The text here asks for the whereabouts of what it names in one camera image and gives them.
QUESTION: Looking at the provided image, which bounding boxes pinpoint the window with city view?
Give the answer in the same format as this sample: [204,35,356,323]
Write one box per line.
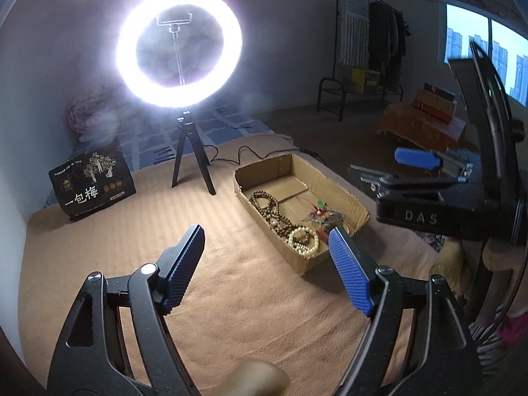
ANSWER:
[444,5,528,106]

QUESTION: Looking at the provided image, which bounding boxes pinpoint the open cardboard box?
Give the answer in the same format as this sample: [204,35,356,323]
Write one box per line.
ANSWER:
[234,154,371,275]

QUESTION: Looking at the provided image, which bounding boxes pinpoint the brown wooden bead necklace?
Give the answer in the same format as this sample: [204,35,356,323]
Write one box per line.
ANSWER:
[248,189,314,245]

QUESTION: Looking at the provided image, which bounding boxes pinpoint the stacked boxes on table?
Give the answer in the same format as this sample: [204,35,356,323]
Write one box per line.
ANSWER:
[412,82,457,123]

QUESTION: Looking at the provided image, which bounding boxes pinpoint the blue patterned bedsheet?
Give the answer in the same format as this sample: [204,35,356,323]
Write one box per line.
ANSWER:
[73,105,271,172]

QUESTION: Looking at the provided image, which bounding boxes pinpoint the black power cable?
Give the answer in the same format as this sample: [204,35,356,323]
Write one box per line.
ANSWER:
[201,133,327,166]

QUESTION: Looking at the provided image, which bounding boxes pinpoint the black printed gift bag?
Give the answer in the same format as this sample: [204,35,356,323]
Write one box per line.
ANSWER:
[48,141,136,221]

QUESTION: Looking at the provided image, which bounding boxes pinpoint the pink folded quilt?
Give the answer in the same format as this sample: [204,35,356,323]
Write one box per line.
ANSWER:
[67,91,122,142]

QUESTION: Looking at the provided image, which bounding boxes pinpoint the black clothes rack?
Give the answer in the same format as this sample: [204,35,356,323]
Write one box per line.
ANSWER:
[316,0,411,121]

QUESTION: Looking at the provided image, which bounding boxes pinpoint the phone holder clamp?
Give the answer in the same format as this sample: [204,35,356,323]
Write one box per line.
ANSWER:
[156,13,192,86]

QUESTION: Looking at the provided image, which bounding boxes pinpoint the tan bed blanket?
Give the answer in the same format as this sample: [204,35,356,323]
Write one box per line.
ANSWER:
[18,133,447,396]

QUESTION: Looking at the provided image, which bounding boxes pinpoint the yellow box under rack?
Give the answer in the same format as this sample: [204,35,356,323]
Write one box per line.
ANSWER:
[351,67,380,95]

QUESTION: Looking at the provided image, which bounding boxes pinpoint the red green string jewelry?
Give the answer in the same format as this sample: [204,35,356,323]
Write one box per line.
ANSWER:
[303,200,345,232]

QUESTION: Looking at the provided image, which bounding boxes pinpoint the white ring light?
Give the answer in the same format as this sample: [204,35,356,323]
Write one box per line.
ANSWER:
[115,0,243,108]

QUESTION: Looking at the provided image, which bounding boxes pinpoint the black tripod stand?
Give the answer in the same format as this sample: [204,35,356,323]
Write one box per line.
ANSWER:
[171,110,217,197]

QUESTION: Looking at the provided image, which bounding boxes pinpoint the orange covered side table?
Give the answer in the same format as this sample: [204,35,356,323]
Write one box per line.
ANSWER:
[377,103,478,151]

